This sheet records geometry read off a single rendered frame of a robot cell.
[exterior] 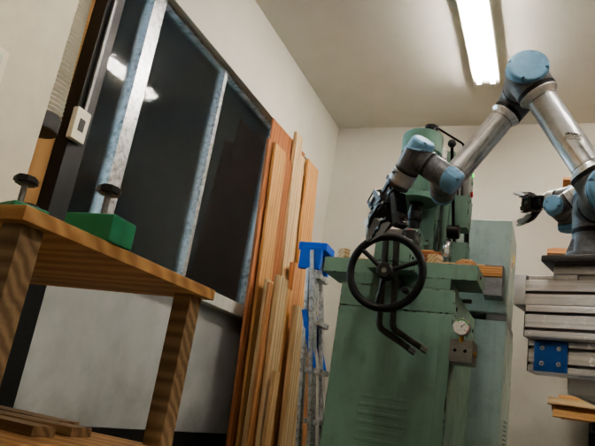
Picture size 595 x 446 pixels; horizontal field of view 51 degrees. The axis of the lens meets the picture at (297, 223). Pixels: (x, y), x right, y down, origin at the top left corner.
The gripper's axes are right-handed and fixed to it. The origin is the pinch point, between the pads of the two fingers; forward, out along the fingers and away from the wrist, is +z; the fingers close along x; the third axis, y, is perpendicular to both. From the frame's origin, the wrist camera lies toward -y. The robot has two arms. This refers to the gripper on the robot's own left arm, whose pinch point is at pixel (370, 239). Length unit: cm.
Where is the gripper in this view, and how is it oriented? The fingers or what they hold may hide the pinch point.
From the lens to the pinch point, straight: 198.0
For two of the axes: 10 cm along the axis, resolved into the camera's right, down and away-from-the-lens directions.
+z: -4.2, 8.0, 4.2
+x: -8.8, -2.4, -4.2
